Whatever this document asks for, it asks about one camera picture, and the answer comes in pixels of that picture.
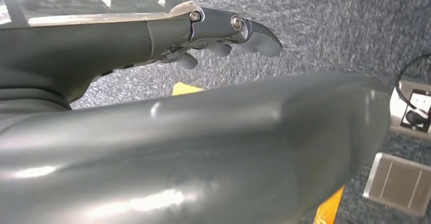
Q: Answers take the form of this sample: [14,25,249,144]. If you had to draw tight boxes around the open floor socket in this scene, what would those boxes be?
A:
[389,79,431,140]

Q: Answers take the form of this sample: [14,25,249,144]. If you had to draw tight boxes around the yellow floor tape piece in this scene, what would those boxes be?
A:
[172,81,205,97]

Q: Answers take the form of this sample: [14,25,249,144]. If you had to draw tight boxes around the closed floor socket plate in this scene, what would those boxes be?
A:
[362,152,431,217]

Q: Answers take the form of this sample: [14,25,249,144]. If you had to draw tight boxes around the black socket plug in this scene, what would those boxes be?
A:
[405,108,429,126]

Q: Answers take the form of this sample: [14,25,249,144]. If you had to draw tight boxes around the yellow floor object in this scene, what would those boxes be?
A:
[313,185,346,224]

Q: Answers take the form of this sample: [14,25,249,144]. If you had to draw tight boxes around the black floor socket cable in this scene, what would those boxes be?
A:
[395,53,431,111]

